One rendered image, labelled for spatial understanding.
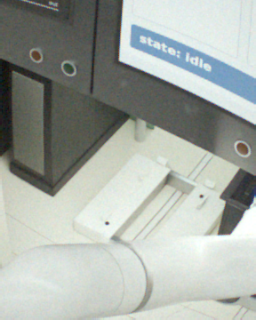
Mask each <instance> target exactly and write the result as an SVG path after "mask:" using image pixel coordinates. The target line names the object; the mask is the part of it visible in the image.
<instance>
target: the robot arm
mask: <svg viewBox="0 0 256 320"><path fill-rule="evenodd" d="M254 294H256V197H255V198H254V201H253V203H252V205H251V207H250V210H249V211H246V212H245V213H244V216H243V218H242V220H241V221H240V223H239V224H238V225H237V227H236V228H235V229H234V230H233V232H232V233H231V235H224V236H183V237H162V238H154V239H148V240H136V241H124V242H123V241H113V242H105V243H95V244H91V243H84V244H51V245H48V244H47V245H42V246H40V245H39V246H37V247H35V248H34V247H32V248H31V249H29V250H26V251H24V252H22V253H21V254H19V255H18V256H16V257H15V258H13V259H12V260H11V261H10V262H8V263H7V264H6V265H5V266H3V267H2V268H1V269H0V320H92V319H93V320H94V319H99V318H105V317H112V316H124V315H128V314H136V313H139V312H143V311H148V310H154V309H158V308H163V307H168V306H171V305H174V304H179V303H182V302H190V301H199V300H204V301H206V300H214V301H215V302H216V301H217V303H220V304H223V305H227V306H235V305H239V304H242V303H244V302H245V301H246V300H248V299H249V298H250V296H251V295H254Z"/></svg>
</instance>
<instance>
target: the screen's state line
mask: <svg viewBox="0 0 256 320"><path fill-rule="evenodd" d="M130 47H132V48H134V49H136V50H139V51H143V52H145V53H147V54H150V55H152V56H154V57H157V58H158V59H160V60H164V61H166V62H168V63H171V64H173V65H174V66H176V67H178V68H182V69H184V70H186V71H188V72H190V73H192V74H195V75H196V76H200V77H202V78H203V79H206V80H208V81H209V82H211V83H214V84H216V85H218V86H220V87H222V88H225V89H227V90H228V91H231V92H233V93H234V94H236V95H237V96H239V97H241V98H243V99H245V100H248V101H250V102H251V103H253V104H254V105H256V78H255V77H253V76H250V75H248V74H246V73H245V72H243V71H241V70H239V69H237V68H233V67H232V66H230V65H228V64H226V63H224V62H222V61H220V60H217V59H215V58H213V56H211V55H208V54H207V53H204V52H201V51H198V50H197V49H195V48H193V47H191V46H188V45H186V44H183V43H180V42H177V41H174V40H172V39H171V38H169V37H167V36H163V35H161V34H158V33H157V32H154V31H151V30H148V29H146V28H143V27H141V26H137V25H134V24H132V26H131V38H130Z"/></svg>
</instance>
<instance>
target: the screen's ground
mask: <svg viewBox="0 0 256 320"><path fill-rule="evenodd" d="M132 6H133V3H132V0H124V3H123V13H122V25H121V39H120V53H119V60H120V61H122V62H124V63H126V64H128V65H130V66H134V67H136V68H140V69H142V70H144V71H147V72H149V73H150V74H152V75H155V76H158V77H160V78H163V79H164V80H165V81H167V82H170V83H172V84H176V85H178V86H179V87H181V88H184V89H186V90H188V91H190V92H193V93H195V94H196V95H199V96H201V97H203V98H206V99H208V100H209V101H211V102H212V103H214V104H216V105H218V106H220V107H222V108H225V109H227V110H228V111H230V112H233V113H235V114H236V115H238V116H240V117H242V118H244V119H246V120H248V121H250V122H252V123H254V124H256V105H254V104H253V103H251V102H250V101H248V100H245V99H243V98H241V97H239V96H237V95H236V94H234V93H233V92H231V91H228V90H227V89H225V88H222V87H220V86H218V85H216V84H214V83H211V82H209V81H208V80H206V79H203V78H202V77H200V76H196V75H195V74H192V73H190V72H188V71H186V70H184V69H182V68H178V67H176V66H174V65H173V64H171V63H168V62H166V61H164V60H160V59H158V58H157V57H154V56H152V55H150V54H147V53H145V52H143V51H139V50H136V49H134V48H132V47H130V38H131V26H132V24H134V25H137V26H141V27H143V28H146V29H148V30H151V31H154V32H157V33H158V34H161V35H163V36H167V37H169V38H171V39H172V40H174V41H177V42H180V43H183V44H186V45H188V46H191V47H193V48H195V49H197V50H198V51H201V52H204V53H207V54H208V55H211V56H213V58H215V59H217V60H220V61H222V62H224V63H226V64H228V65H230V66H232V67H233V68H237V69H239V70H241V71H243V72H245V73H246V74H248V75H250V76H253V77H255V78H256V68H254V67H252V66H250V65H248V64H247V62H246V61H247V57H248V56H247V53H248V46H249V44H248V43H249V35H250V33H249V32H250V25H251V23H250V22H251V11H252V9H251V8H252V0H242V6H241V7H242V10H241V19H240V22H241V24H240V31H239V34H240V36H239V43H238V55H237V59H235V58H233V57H231V56H230V55H228V54H226V53H224V52H222V51H220V50H218V49H216V48H213V47H211V46H210V45H208V44H204V43H202V42H200V41H198V40H196V39H194V38H192V37H189V36H186V35H184V34H181V33H178V32H176V31H174V30H171V29H169V28H166V27H164V26H162V25H160V24H156V23H154V22H151V21H149V20H146V19H142V18H140V17H137V16H135V15H133V14H132Z"/></svg>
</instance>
